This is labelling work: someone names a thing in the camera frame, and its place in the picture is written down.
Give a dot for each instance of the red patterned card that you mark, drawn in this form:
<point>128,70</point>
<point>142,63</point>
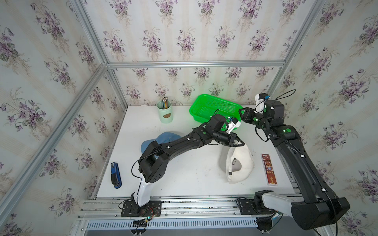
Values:
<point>269,170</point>

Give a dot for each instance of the mint green pencil cup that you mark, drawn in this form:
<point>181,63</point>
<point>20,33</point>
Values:
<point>165,112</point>

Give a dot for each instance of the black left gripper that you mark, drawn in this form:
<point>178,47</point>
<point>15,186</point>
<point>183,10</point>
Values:
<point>231,137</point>

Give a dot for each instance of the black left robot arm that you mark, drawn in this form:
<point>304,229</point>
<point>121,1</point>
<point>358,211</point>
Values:
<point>154,160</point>

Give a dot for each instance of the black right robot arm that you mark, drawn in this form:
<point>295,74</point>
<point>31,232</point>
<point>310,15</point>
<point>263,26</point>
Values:
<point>320,205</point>

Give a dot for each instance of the bundle of coloured pencils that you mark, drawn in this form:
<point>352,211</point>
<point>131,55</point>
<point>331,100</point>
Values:
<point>164,102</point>

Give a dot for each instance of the beige baseball cap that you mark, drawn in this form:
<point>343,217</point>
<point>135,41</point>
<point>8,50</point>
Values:
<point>237,163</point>

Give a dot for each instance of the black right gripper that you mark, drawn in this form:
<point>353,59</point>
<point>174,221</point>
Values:
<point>249,111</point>

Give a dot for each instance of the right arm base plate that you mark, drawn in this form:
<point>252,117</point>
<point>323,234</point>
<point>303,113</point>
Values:
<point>248,207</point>

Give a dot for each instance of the green plastic basket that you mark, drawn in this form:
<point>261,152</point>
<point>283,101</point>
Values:
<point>205,106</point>

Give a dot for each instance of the light blue baseball cap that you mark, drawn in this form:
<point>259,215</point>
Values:
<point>165,137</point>

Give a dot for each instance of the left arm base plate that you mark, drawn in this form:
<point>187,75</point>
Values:
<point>131,209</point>

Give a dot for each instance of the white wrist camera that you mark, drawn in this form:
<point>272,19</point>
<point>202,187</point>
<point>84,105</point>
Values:
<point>233,124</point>
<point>260,101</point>

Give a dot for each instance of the aluminium mounting rail frame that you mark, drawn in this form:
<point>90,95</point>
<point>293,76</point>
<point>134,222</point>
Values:
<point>177,213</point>

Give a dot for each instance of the blue stapler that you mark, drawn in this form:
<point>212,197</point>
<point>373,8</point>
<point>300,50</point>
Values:
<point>115,175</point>

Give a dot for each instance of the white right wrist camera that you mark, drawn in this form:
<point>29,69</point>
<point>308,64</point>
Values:
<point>260,101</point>

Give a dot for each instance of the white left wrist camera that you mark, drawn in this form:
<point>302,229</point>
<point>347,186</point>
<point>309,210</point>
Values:
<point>233,124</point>

